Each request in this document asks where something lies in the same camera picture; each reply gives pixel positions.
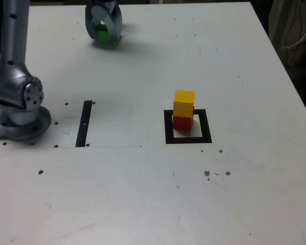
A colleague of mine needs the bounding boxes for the green cube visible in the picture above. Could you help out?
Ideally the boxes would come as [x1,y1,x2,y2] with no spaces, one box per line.
[93,23,118,49]

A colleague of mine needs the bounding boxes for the red cube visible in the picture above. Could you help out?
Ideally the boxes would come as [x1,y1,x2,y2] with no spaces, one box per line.
[172,115,194,132]

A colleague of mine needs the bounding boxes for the yellow cube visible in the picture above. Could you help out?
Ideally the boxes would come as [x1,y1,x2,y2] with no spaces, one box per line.
[173,89,196,118]

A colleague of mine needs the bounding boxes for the black tape square outline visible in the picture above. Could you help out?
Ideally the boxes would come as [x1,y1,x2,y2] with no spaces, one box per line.
[163,109,213,145]

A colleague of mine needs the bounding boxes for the white hanging cable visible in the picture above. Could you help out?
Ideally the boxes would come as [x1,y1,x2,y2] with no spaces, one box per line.
[280,0,306,49]

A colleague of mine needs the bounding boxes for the beige fabric backdrop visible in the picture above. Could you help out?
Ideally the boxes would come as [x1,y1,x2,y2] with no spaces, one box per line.
[269,0,306,77]

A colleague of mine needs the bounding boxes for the black tape strip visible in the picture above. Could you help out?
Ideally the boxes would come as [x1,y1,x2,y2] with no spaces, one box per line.
[75,100,93,148]

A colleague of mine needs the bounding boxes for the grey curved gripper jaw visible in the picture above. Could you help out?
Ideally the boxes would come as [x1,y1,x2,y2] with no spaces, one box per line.
[85,2,97,40]
[91,1,123,41]

